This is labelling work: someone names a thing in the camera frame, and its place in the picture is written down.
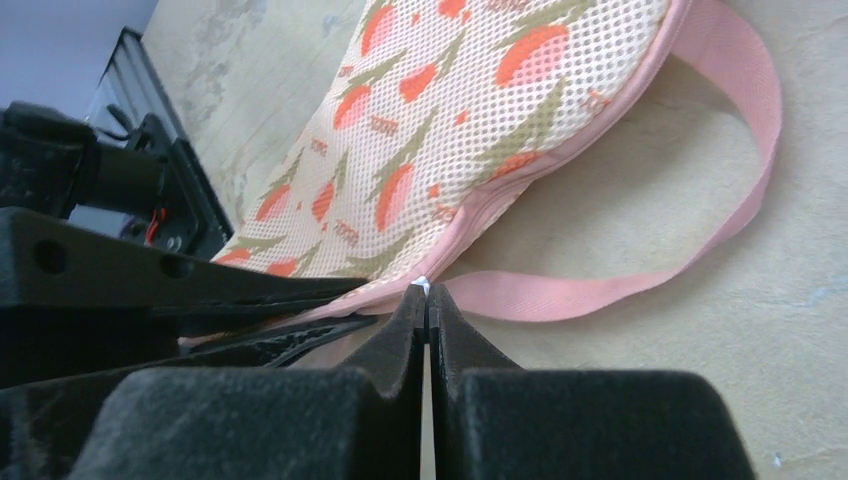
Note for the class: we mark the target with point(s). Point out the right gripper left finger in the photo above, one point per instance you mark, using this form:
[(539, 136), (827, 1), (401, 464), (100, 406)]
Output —
[(358, 420)]

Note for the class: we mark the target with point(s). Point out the floral mesh laundry bag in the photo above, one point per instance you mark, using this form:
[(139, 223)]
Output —
[(443, 112)]

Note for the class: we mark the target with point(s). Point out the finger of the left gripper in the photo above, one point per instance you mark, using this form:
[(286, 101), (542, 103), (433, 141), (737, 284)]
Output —
[(280, 347)]

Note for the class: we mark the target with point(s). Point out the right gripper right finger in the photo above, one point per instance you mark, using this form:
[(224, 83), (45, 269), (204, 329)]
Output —
[(496, 420)]

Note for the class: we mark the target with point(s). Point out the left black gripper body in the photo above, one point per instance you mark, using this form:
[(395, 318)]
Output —
[(51, 163)]

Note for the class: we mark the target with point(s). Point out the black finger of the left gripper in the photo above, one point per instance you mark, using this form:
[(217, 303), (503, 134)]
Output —
[(54, 275)]

